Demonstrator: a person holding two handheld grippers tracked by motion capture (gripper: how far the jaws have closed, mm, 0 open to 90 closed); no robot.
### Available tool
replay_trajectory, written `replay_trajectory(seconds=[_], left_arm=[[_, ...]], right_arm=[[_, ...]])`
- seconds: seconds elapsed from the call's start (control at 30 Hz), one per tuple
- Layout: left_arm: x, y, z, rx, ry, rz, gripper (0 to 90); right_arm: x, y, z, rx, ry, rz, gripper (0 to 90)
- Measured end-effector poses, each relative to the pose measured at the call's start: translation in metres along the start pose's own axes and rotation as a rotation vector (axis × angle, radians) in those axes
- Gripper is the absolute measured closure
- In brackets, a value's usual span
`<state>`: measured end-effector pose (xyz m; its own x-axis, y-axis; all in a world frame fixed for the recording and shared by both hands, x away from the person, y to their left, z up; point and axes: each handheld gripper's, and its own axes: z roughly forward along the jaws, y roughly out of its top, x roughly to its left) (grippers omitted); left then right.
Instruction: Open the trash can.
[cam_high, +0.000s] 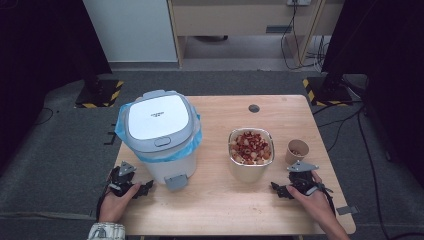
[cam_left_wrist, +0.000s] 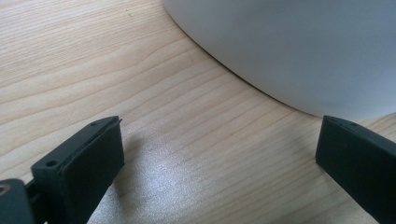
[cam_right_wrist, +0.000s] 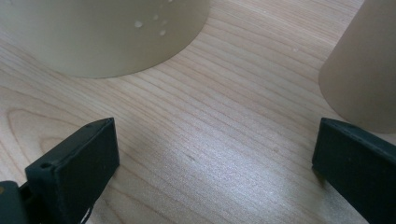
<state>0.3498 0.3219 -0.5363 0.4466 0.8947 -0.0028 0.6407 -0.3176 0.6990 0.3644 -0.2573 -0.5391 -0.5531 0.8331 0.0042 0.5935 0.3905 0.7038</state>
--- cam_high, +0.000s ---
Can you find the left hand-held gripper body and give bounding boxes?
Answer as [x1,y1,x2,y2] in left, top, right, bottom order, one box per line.
[107,161,138,198]

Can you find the blue trash bag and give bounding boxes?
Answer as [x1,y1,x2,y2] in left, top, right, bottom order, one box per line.
[114,101,203,164]

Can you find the wooden desk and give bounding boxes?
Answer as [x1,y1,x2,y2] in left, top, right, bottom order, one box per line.
[166,0,344,68]

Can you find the white pedal trash can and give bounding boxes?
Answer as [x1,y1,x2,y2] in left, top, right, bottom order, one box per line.
[114,89,203,193]

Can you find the leftover food scraps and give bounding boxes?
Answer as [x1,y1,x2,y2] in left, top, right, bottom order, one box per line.
[230,130,273,165]

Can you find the white cabinet panel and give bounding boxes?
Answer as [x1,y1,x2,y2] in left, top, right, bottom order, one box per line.
[82,0,178,63]

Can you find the hazard-striped stand base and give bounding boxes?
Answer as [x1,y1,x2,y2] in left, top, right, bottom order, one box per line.
[302,76,354,108]
[74,79,125,109]

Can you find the grey tape piece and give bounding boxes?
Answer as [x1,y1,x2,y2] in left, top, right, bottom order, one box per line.
[335,205,360,216]

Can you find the black hanging cable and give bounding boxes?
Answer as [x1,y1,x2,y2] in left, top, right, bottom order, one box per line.
[280,3,323,71]

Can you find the dark curtain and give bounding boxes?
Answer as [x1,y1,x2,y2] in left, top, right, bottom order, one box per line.
[321,0,424,188]
[0,0,113,168]

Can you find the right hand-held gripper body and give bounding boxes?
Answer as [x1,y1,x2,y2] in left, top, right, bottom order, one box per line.
[287,160,323,196]

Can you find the metal food container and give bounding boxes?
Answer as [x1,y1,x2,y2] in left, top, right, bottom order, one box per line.
[228,127,276,184]

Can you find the person's right hand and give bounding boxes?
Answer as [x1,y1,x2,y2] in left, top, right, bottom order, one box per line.
[286,170,335,228]

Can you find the brown paper cup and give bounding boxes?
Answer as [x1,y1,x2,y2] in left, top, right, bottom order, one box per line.
[284,139,310,166]

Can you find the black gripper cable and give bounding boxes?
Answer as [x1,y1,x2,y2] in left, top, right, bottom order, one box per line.
[318,186,336,216]
[95,186,113,222]

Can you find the thin black floor cable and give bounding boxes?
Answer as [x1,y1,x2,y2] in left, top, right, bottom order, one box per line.
[34,107,54,126]

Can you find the black tape marks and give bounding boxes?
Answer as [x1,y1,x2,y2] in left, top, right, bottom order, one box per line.
[103,123,118,146]

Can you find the person's left hand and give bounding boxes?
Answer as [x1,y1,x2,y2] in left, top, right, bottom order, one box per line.
[98,182,143,224]

